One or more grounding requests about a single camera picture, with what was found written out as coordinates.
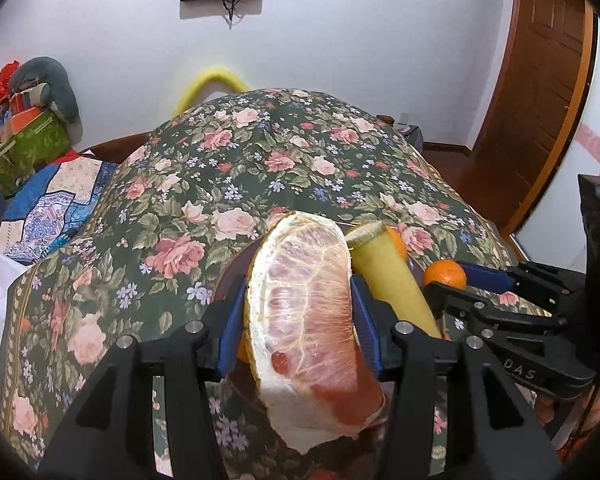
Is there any patchwork quilt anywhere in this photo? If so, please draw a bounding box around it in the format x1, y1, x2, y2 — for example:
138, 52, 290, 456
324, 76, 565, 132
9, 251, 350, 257
0, 152, 121, 266

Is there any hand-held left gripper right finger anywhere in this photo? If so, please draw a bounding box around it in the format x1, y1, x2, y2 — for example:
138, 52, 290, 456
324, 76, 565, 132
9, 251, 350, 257
350, 276, 563, 480

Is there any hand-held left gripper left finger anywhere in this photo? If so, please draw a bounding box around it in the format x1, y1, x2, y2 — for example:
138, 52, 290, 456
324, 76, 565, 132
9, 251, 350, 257
39, 280, 248, 480

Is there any yellow banana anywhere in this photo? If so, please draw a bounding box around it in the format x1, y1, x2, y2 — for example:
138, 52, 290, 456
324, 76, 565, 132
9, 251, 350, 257
347, 222, 443, 341

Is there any yellow foam tube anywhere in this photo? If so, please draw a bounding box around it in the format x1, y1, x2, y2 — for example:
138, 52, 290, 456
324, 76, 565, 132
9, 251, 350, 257
174, 67, 248, 116

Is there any dark bag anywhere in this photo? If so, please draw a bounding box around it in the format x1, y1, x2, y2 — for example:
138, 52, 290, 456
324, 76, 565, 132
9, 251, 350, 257
402, 125, 425, 152

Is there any brown wooden door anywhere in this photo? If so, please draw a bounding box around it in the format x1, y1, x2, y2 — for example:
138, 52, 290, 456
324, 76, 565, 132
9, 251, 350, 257
472, 0, 595, 241

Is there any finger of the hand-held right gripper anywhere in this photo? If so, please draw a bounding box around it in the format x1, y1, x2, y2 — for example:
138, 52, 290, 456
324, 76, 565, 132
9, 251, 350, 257
460, 260, 581, 311
424, 282, 568, 338

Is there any peeled pomelo piece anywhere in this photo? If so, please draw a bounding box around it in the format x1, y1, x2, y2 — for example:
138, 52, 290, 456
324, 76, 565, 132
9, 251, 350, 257
247, 211, 386, 453

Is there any dark wooden bed frame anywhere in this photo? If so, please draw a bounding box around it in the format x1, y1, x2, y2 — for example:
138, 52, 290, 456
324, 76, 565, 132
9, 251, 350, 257
80, 132, 156, 163

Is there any dark purple plate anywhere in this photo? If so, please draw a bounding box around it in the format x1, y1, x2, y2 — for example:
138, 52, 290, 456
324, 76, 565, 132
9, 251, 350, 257
212, 245, 398, 433

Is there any green patterned box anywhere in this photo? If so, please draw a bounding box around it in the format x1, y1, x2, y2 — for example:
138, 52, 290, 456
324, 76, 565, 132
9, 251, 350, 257
0, 110, 71, 196

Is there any red plastic bag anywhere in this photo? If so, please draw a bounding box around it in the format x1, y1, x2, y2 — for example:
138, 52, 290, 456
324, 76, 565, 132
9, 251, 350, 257
0, 60, 20, 96

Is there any small orange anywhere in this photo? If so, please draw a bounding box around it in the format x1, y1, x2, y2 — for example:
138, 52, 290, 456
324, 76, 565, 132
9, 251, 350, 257
386, 225, 410, 261

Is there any floral tablecloth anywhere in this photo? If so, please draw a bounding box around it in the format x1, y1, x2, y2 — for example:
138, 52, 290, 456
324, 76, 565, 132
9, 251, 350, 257
0, 87, 546, 480

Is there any grey neck pillow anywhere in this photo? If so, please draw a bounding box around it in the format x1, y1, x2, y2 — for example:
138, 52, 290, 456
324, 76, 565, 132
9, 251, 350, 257
9, 57, 81, 125

